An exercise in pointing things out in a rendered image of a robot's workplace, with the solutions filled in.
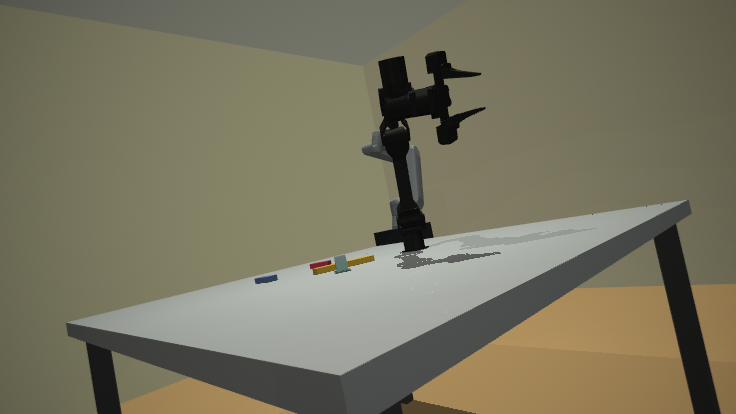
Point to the red rectangular block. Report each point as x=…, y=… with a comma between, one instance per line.
x=320, y=264

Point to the yellow bar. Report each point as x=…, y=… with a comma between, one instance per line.
x=350, y=263

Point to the blue rectangular block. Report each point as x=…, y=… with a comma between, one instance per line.
x=266, y=279

